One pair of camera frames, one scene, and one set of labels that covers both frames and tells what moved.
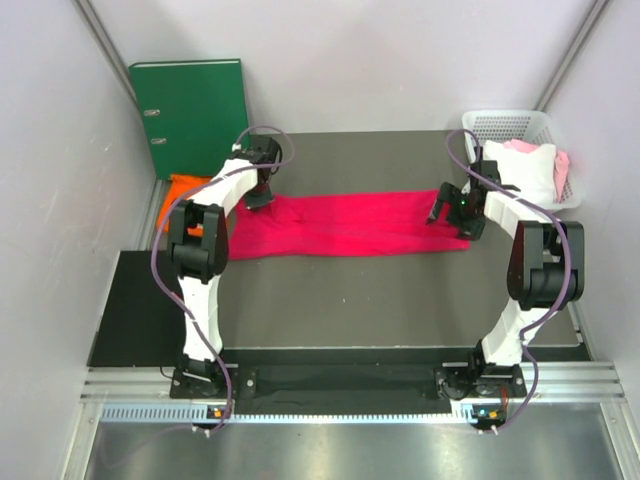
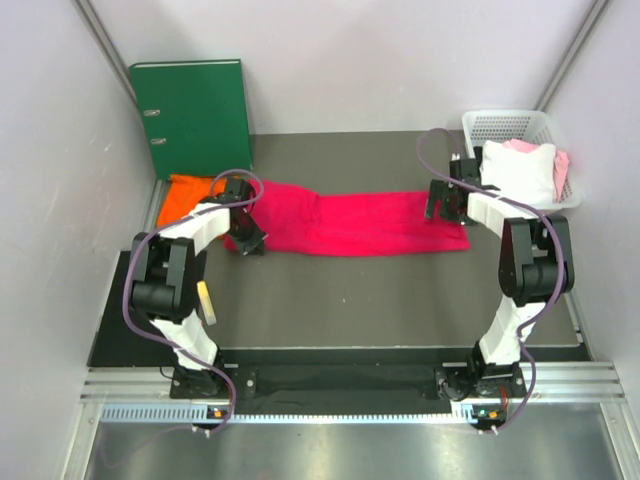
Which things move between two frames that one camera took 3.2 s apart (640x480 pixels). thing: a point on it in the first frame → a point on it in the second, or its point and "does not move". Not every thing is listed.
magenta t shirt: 369,222 does not move
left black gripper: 253,203 → 255,244
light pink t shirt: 561,160 does not move
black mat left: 143,325 does not move
